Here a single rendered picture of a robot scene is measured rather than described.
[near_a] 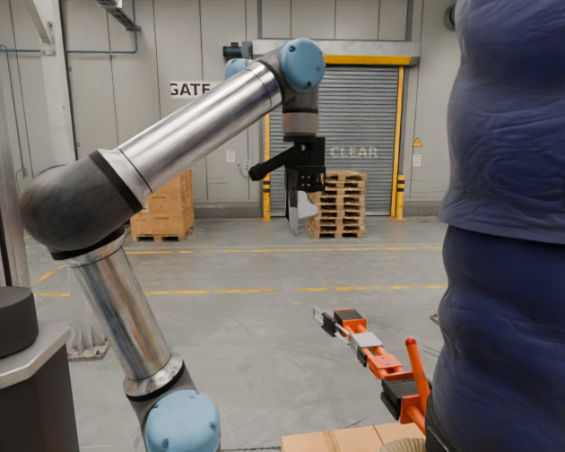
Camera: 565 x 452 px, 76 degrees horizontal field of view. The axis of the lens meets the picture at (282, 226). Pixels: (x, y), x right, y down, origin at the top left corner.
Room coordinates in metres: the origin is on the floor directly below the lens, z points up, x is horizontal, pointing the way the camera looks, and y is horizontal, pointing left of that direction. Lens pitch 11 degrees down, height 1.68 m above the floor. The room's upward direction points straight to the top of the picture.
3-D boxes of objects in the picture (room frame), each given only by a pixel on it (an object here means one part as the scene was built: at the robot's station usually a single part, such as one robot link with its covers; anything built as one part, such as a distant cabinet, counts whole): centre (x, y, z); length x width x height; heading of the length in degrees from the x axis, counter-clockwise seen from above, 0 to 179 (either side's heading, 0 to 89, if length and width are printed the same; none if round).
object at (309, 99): (0.79, -0.03, 1.82); 0.09 x 0.08 x 0.11; 119
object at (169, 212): (7.49, 2.47, 0.87); 1.21 x 1.02 x 1.74; 3
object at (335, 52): (9.57, -1.32, 4.09); 4.09 x 0.49 x 0.51; 93
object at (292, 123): (0.79, -0.04, 1.74); 0.08 x 0.08 x 0.05
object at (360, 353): (0.95, -0.15, 1.18); 0.31 x 0.03 x 0.05; 24
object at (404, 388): (0.68, -0.27, 1.18); 0.10 x 0.08 x 0.06; 102
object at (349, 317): (1.02, -0.20, 1.18); 0.08 x 0.07 x 0.05; 12
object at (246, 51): (9.42, 1.08, 2.63); 0.70 x 0.51 x 3.32; 93
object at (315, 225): (7.81, -1.11, 0.65); 1.29 x 1.10 x 1.31; 3
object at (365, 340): (0.89, -0.22, 1.18); 0.07 x 0.07 x 0.04; 12
